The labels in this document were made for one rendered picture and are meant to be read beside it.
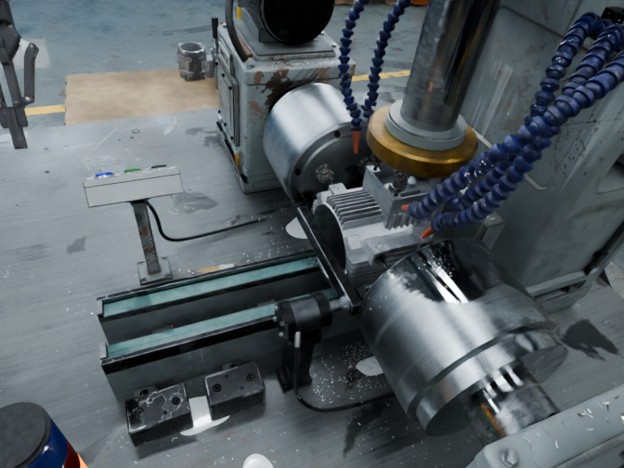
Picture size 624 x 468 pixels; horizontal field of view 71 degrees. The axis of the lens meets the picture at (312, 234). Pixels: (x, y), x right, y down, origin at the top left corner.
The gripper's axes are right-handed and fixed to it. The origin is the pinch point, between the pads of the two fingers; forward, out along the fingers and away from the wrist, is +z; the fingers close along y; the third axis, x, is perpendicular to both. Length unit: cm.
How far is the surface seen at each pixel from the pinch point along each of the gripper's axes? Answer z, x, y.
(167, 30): -94, 358, 66
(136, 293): 31.8, -7.3, 13.3
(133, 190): 13.4, -3.4, 16.5
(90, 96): -29, 230, -1
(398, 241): 27, -26, 58
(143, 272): 33.3, 12.1, 14.7
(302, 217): 23, -12, 46
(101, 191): 12.7, -3.4, 11.3
